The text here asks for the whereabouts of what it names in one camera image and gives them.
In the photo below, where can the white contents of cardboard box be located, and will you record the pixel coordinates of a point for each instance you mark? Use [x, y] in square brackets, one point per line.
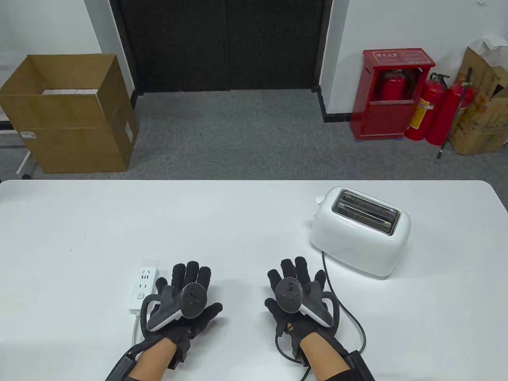
[71, 92]

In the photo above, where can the white toaster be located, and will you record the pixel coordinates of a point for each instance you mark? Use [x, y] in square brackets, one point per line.
[357, 246]

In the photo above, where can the person's right hand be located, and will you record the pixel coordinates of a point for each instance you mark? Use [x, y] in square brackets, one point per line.
[300, 270]

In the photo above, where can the red extinguisher with yellow label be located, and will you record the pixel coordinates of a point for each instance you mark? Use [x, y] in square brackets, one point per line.
[424, 107]

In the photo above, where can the grey white right hand controller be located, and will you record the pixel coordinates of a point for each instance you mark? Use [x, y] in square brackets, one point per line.
[289, 297]

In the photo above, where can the worn printed cardboard box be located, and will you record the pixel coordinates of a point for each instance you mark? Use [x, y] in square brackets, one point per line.
[480, 127]

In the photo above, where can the person's left hand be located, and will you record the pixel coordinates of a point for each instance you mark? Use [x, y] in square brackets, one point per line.
[186, 274]

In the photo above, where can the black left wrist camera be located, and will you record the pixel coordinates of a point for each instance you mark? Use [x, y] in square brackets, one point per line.
[121, 367]

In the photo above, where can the white wheeled stand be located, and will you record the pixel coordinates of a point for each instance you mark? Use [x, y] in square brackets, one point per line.
[24, 160]

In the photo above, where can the person's right forearm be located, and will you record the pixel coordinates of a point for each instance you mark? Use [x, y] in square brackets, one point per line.
[321, 357]

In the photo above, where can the grey white hand controller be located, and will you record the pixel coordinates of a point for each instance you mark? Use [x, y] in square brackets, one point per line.
[193, 301]
[289, 297]

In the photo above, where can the red fire extinguisher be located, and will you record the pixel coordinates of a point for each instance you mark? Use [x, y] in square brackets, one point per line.
[446, 115]
[392, 87]

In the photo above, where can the black double door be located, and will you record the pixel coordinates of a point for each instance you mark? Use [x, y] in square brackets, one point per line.
[222, 47]

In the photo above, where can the white power strip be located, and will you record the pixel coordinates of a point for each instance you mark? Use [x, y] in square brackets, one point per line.
[143, 281]

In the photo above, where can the black rod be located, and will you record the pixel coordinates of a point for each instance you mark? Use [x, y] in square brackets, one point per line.
[442, 147]

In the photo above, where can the red fire extinguisher cabinet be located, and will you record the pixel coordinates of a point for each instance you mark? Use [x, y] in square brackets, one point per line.
[381, 119]

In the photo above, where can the large open cardboard box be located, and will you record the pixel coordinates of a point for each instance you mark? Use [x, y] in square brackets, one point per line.
[71, 135]

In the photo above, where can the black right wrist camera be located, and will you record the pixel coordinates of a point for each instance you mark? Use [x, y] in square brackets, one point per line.
[359, 367]

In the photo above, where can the white packing material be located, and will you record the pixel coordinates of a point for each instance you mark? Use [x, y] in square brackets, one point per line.
[492, 41]

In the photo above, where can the person's left forearm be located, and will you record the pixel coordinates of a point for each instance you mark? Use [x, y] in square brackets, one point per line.
[152, 361]

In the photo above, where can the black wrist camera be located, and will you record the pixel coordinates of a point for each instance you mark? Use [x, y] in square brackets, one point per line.
[121, 367]
[359, 367]

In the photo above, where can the grey white left hand controller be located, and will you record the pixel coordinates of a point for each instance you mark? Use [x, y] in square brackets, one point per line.
[193, 301]

